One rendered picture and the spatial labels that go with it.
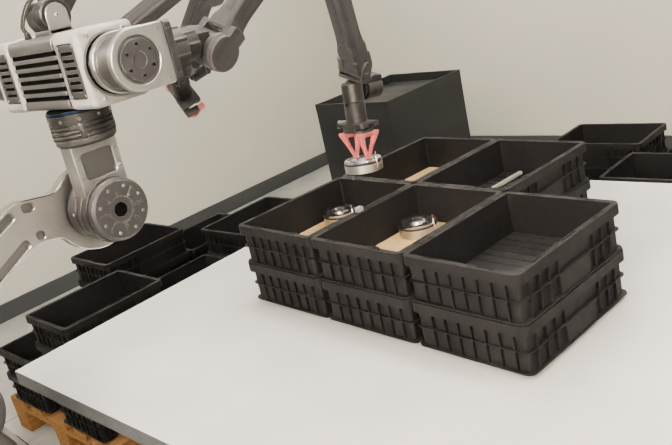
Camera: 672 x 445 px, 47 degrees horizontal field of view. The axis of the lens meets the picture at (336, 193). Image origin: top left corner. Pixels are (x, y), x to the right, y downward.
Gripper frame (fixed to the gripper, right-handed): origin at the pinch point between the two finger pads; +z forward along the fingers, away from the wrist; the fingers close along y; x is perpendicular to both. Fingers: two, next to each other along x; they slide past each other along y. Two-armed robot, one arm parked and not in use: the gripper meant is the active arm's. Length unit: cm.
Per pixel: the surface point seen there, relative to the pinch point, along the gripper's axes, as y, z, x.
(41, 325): 108, 49, 61
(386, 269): -33.2, 18.8, 26.9
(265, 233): 7.7, 14.1, 30.0
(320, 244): -13.7, 14.7, 29.1
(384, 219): -9.7, 16.1, 4.1
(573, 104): 136, 41, -309
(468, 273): -58, 16, 27
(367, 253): -29.5, 15.0, 28.5
